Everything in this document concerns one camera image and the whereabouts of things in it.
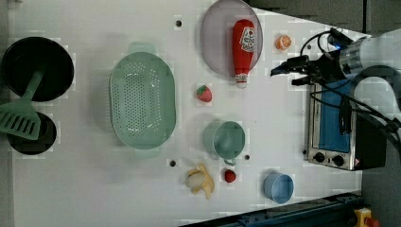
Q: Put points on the black round pot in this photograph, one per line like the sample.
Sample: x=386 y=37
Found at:
x=47 y=137

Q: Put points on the large red strawberry toy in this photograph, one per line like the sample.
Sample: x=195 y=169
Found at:
x=204 y=94

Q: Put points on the small red strawberry toy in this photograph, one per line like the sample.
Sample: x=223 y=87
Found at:
x=229 y=176

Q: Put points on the black frying pan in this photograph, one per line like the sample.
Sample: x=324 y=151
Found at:
x=23 y=58

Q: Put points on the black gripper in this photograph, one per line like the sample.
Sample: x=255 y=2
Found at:
x=324 y=70

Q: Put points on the green mug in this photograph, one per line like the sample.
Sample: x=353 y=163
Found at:
x=226 y=139

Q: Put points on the blue bowl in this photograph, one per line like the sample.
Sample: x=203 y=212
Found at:
x=278 y=187

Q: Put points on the orange slice toy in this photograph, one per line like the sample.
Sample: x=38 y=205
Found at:
x=283 y=42

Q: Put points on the red ketchup bottle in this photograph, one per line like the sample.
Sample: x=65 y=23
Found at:
x=243 y=44

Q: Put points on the grey round plate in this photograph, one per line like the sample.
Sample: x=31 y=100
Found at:
x=216 y=33

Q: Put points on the green oval colander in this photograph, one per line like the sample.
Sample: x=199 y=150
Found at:
x=142 y=100

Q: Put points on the green slotted spatula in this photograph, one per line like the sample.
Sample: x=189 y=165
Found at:
x=18 y=117

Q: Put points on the peeled banana toy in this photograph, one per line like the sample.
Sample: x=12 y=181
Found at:
x=199 y=179

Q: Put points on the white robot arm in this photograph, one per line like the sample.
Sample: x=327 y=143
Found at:
x=376 y=56

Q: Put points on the yellow red emergency button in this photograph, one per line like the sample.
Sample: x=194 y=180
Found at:
x=365 y=219

